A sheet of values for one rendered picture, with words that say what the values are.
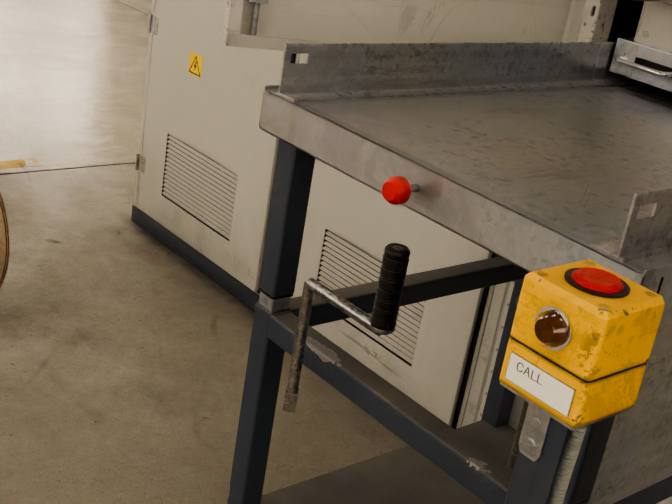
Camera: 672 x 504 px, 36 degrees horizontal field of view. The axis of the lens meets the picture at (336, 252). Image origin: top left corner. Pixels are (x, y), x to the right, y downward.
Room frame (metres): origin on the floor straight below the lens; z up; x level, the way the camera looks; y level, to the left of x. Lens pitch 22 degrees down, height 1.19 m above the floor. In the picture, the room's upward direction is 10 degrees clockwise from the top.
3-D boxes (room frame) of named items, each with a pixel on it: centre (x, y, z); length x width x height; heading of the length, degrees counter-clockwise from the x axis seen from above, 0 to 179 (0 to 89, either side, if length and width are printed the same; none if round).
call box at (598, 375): (0.74, -0.20, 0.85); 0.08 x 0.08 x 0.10; 43
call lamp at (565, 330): (0.71, -0.17, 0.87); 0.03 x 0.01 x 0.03; 43
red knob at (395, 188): (1.13, -0.06, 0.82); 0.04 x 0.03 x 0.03; 133
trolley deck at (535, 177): (1.38, -0.33, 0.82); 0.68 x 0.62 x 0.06; 133
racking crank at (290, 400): (1.18, -0.02, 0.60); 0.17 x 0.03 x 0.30; 44
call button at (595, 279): (0.74, -0.20, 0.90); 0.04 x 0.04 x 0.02
